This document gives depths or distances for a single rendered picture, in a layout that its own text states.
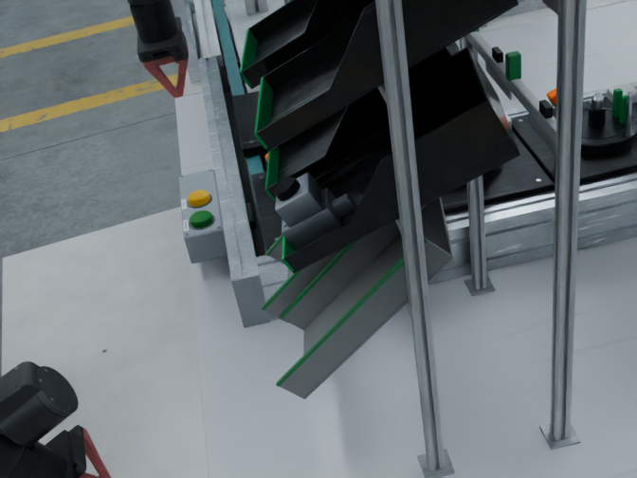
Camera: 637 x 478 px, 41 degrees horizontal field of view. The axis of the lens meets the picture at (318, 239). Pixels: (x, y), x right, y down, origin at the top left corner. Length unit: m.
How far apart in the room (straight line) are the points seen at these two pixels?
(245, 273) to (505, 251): 0.43
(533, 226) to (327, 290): 0.43
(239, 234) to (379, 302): 0.52
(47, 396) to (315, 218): 0.34
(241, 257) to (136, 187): 2.22
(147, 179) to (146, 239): 1.96
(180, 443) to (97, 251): 0.55
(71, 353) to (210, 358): 0.25
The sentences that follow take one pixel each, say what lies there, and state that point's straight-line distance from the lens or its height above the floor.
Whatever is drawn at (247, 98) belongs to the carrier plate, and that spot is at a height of 0.97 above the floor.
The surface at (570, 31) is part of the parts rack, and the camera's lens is 0.84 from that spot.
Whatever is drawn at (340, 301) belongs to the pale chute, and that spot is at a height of 1.05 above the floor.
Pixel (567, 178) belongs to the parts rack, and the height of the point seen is 1.27.
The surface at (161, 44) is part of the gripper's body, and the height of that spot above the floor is 1.33.
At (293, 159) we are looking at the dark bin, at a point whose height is 1.20.
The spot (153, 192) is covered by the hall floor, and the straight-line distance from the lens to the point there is 3.53.
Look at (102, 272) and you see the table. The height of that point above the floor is 0.86.
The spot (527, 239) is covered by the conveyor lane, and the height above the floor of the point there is 0.91.
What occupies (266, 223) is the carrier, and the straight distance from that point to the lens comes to 1.44.
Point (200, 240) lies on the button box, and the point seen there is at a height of 0.95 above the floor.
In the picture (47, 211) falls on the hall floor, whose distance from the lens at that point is 3.64.
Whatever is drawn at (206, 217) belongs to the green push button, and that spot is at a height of 0.97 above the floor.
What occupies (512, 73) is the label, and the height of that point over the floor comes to 1.32.
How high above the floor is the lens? 1.77
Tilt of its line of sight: 36 degrees down
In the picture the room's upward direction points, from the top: 10 degrees counter-clockwise
